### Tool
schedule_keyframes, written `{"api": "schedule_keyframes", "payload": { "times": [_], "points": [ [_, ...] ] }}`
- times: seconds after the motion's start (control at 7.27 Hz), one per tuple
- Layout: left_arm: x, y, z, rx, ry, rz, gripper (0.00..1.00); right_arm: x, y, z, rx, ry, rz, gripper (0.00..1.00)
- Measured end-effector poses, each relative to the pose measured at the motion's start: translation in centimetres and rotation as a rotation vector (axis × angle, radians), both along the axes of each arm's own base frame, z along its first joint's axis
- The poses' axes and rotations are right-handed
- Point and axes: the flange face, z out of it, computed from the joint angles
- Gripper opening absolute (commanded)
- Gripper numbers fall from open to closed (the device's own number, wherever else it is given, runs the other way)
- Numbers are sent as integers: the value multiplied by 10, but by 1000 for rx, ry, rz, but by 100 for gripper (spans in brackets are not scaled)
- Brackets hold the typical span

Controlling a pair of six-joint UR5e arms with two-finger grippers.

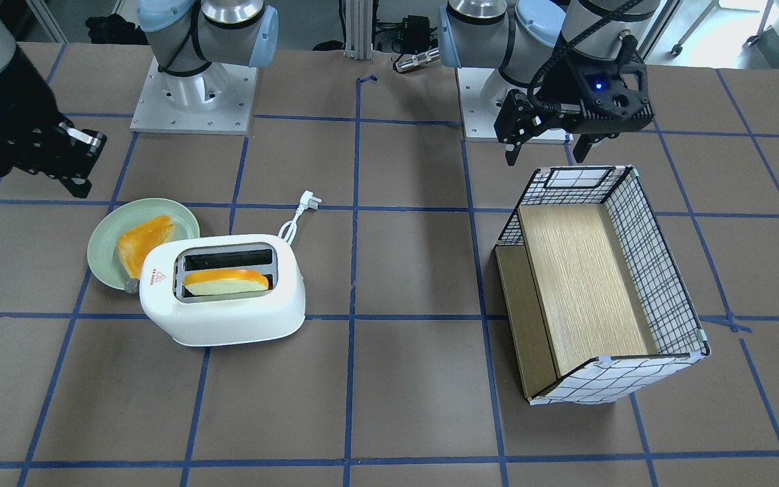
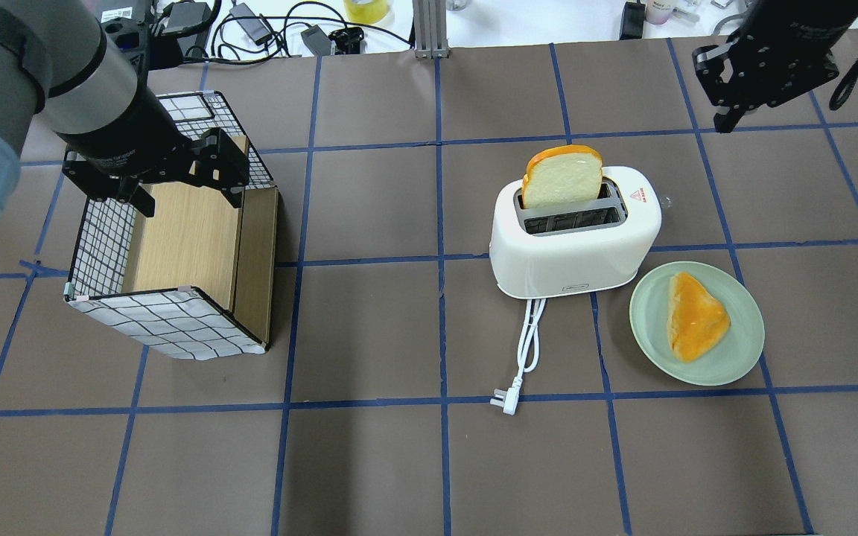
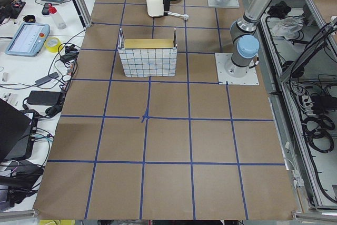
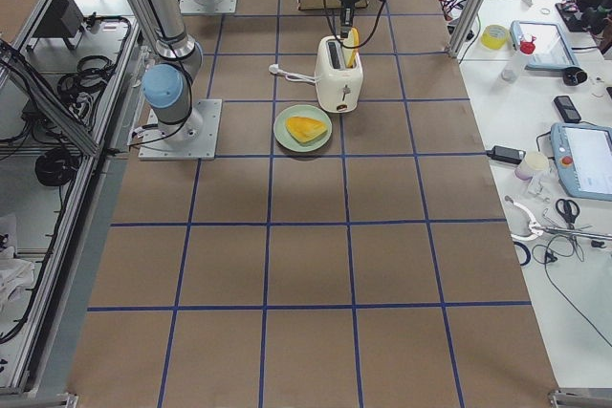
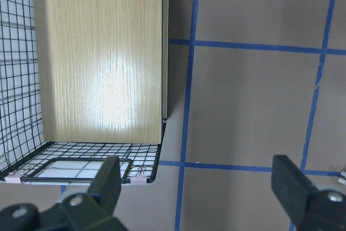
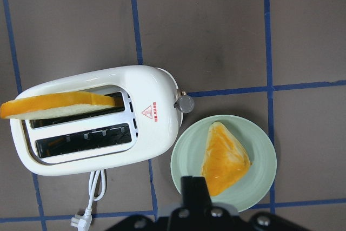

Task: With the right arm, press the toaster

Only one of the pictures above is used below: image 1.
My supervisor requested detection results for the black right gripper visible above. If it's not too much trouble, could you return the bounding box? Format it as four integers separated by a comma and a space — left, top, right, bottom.
0, 47, 108, 198

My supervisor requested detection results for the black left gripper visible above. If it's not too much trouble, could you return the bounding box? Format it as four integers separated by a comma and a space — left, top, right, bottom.
494, 61, 655, 166

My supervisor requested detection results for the white two-slot toaster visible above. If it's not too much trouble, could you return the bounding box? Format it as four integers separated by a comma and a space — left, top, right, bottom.
139, 234, 306, 346

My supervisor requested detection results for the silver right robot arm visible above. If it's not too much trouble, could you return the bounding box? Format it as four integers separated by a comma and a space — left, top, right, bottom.
0, 1, 279, 198

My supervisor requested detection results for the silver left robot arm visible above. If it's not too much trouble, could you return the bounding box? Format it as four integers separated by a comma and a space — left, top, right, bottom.
438, 1, 659, 166

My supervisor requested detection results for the bread slice in toaster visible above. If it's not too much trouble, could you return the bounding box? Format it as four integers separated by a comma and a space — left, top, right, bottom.
183, 269, 270, 296

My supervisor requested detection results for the light green plate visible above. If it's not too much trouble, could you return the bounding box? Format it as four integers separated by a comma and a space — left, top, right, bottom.
87, 198, 200, 290

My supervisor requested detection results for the orange bread on plate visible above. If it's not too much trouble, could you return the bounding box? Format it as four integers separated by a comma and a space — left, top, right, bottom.
116, 214, 176, 279

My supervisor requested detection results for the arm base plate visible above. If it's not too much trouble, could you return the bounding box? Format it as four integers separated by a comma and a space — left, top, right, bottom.
456, 68, 574, 144
130, 59, 259, 135

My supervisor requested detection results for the checkered wire wooden shelf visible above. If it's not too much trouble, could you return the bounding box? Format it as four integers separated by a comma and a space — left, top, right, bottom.
494, 166, 711, 406

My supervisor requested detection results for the aluminium frame post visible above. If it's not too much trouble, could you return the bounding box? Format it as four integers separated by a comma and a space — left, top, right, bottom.
339, 1, 376, 62

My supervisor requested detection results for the white toaster power cable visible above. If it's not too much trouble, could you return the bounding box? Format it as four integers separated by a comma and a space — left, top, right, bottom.
277, 191, 324, 246

